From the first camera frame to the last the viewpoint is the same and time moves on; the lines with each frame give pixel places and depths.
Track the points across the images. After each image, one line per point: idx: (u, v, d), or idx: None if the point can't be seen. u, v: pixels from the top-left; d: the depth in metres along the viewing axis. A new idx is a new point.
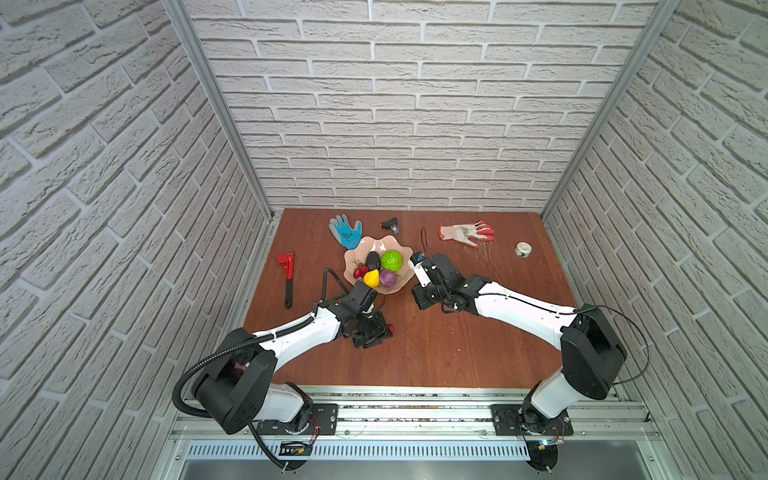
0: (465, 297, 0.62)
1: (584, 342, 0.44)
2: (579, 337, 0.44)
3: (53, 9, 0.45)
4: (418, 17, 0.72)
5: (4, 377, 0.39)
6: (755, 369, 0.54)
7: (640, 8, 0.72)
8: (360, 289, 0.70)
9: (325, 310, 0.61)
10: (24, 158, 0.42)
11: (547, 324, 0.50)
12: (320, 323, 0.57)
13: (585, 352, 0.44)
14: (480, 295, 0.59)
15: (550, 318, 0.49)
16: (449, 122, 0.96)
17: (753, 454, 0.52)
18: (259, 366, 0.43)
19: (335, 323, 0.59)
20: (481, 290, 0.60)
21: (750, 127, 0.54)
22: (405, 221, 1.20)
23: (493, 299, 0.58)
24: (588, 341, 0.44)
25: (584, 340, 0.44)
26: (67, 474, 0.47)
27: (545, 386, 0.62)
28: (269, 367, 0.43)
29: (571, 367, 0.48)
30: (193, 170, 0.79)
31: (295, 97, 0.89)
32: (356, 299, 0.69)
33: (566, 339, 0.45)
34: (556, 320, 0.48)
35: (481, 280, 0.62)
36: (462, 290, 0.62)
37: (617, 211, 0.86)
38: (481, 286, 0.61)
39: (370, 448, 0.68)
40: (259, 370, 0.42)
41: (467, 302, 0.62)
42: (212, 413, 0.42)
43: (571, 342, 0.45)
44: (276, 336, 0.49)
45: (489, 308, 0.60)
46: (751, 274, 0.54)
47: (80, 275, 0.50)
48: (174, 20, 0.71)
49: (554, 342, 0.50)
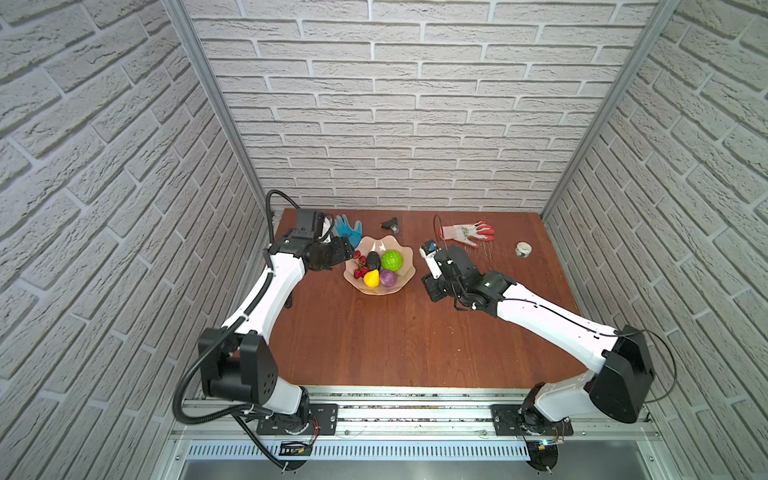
0: (485, 296, 0.56)
1: (626, 368, 0.41)
2: (622, 362, 0.41)
3: (53, 10, 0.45)
4: (418, 17, 0.72)
5: (4, 377, 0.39)
6: (755, 368, 0.54)
7: (640, 8, 0.72)
8: (305, 216, 0.64)
9: (280, 255, 0.56)
10: (24, 158, 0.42)
11: (585, 345, 0.46)
12: (281, 271, 0.53)
13: (629, 379, 0.40)
14: (504, 299, 0.53)
15: (588, 339, 0.45)
16: (449, 122, 0.96)
17: (754, 455, 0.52)
18: (251, 348, 0.41)
19: (295, 261, 0.55)
20: (507, 294, 0.54)
21: (750, 127, 0.54)
22: (405, 221, 1.20)
23: (521, 306, 0.52)
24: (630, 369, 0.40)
25: (626, 367, 0.41)
26: (67, 474, 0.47)
27: (554, 396, 0.60)
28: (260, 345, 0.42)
29: (603, 390, 0.45)
30: (193, 170, 0.79)
31: (295, 97, 0.89)
32: (304, 227, 0.64)
33: (608, 365, 0.44)
34: (596, 341, 0.45)
35: (507, 282, 0.56)
36: (483, 289, 0.56)
37: (617, 211, 0.86)
38: (506, 290, 0.54)
39: (370, 448, 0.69)
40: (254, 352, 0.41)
41: (487, 302, 0.56)
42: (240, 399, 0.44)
43: (617, 370, 0.41)
44: (248, 314, 0.46)
45: (512, 314, 0.54)
46: (751, 274, 0.54)
47: (80, 275, 0.50)
48: (174, 20, 0.71)
49: (588, 364, 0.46)
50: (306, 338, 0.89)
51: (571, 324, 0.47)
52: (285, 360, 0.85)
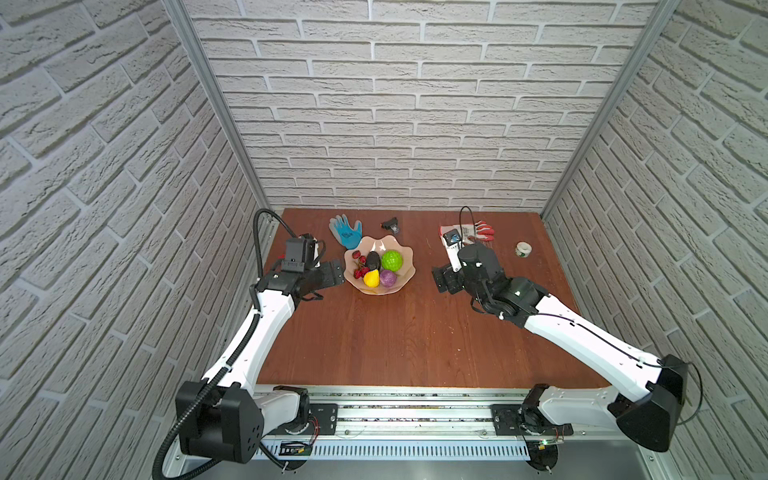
0: (516, 307, 0.51)
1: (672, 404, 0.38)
2: (667, 397, 0.39)
3: (53, 10, 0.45)
4: (418, 17, 0.72)
5: (4, 377, 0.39)
6: (754, 368, 0.54)
7: (640, 8, 0.72)
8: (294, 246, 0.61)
9: (267, 293, 0.53)
10: (24, 158, 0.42)
11: (626, 372, 0.43)
12: (268, 313, 0.50)
13: (673, 416, 0.38)
14: (538, 313, 0.49)
15: (631, 367, 0.42)
16: (449, 122, 0.96)
17: (753, 455, 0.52)
18: (233, 404, 0.38)
19: (283, 299, 0.52)
20: (540, 307, 0.49)
21: (750, 127, 0.54)
22: (405, 221, 1.20)
23: (556, 323, 0.48)
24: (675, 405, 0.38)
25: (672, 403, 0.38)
26: (67, 474, 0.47)
27: (566, 403, 0.59)
28: (245, 399, 0.39)
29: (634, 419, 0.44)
30: (193, 170, 0.79)
31: (295, 97, 0.89)
32: (293, 259, 0.61)
33: (653, 399, 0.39)
34: (639, 370, 0.42)
35: (538, 293, 0.51)
36: (512, 298, 0.51)
37: (617, 211, 0.86)
38: (539, 301, 0.50)
39: (370, 447, 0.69)
40: (235, 407, 0.38)
41: (516, 312, 0.51)
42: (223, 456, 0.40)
43: (662, 406, 0.39)
44: (231, 364, 0.43)
45: (546, 330, 0.50)
46: (751, 274, 0.54)
47: (80, 275, 0.50)
48: (174, 20, 0.71)
49: (625, 390, 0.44)
50: (306, 339, 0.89)
51: (613, 348, 0.44)
52: (285, 360, 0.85)
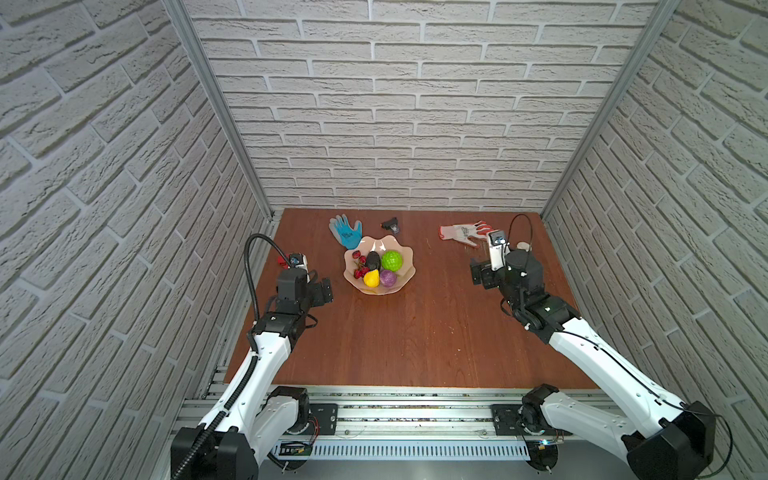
0: (543, 322, 0.54)
1: (687, 447, 0.38)
2: (680, 436, 0.38)
3: (53, 9, 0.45)
4: (418, 17, 0.72)
5: (4, 377, 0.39)
6: (754, 368, 0.54)
7: (640, 8, 0.72)
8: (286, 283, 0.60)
9: (264, 336, 0.54)
10: (24, 158, 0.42)
11: (642, 403, 0.43)
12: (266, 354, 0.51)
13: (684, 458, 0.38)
14: (562, 332, 0.52)
15: (649, 400, 0.42)
16: (449, 122, 0.96)
17: (754, 455, 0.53)
18: (231, 449, 0.38)
19: (280, 340, 0.54)
20: (566, 326, 0.51)
21: (750, 127, 0.54)
22: (405, 221, 1.20)
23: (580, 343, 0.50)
24: (690, 448, 0.38)
25: (687, 446, 0.38)
26: (67, 474, 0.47)
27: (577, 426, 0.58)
28: (243, 445, 0.39)
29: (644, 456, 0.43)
30: (193, 170, 0.79)
31: (295, 97, 0.89)
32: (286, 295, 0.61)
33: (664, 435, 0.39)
34: (658, 407, 0.41)
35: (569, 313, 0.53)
36: (544, 313, 0.54)
37: (617, 211, 0.86)
38: (567, 320, 0.52)
39: (370, 448, 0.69)
40: (233, 453, 0.38)
41: (541, 327, 0.54)
42: None
43: (672, 444, 0.38)
44: (228, 407, 0.43)
45: (569, 349, 0.52)
46: (751, 274, 0.54)
47: (80, 275, 0.50)
48: (174, 20, 0.71)
49: (637, 420, 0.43)
50: (306, 339, 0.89)
51: (632, 377, 0.45)
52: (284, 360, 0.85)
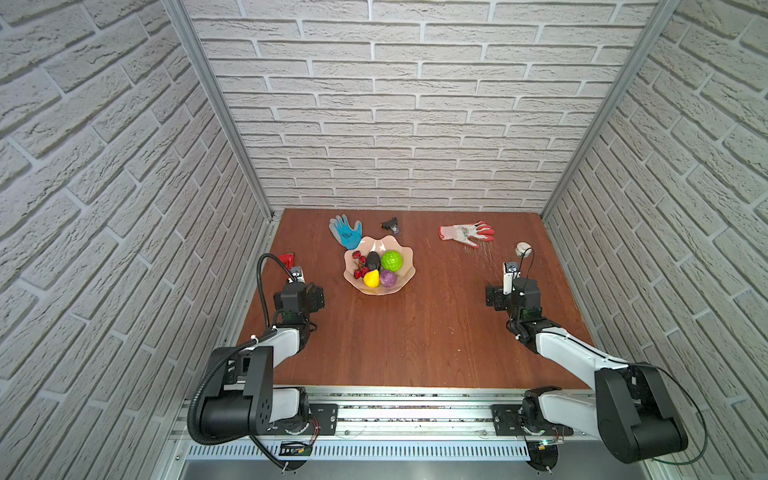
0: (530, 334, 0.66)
1: (620, 385, 0.43)
2: (616, 379, 0.44)
3: (53, 10, 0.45)
4: (418, 17, 0.72)
5: (4, 377, 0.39)
6: (754, 368, 0.54)
7: (640, 8, 0.72)
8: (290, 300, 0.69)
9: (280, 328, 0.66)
10: (24, 158, 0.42)
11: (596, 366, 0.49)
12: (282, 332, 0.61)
13: (618, 396, 0.43)
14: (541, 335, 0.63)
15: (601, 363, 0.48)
16: (449, 122, 0.96)
17: (754, 455, 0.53)
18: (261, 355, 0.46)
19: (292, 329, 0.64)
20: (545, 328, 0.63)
21: (750, 127, 0.54)
22: (405, 221, 1.20)
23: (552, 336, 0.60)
24: (624, 387, 0.43)
25: (619, 383, 0.43)
26: (67, 474, 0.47)
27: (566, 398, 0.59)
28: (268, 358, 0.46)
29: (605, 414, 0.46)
30: (193, 170, 0.79)
31: (295, 97, 0.89)
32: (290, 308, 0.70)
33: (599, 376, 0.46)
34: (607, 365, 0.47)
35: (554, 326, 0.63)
36: (531, 327, 0.66)
37: (617, 211, 0.86)
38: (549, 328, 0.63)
39: (370, 448, 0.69)
40: (263, 358, 0.46)
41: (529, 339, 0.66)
42: (236, 428, 0.41)
43: (606, 380, 0.45)
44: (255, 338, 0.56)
45: (547, 345, 0.62)
46: (752, 274, 0.54)
47: (80, 275, 0.50)
48: (175, 21, 0.72)
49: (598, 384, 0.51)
50: None
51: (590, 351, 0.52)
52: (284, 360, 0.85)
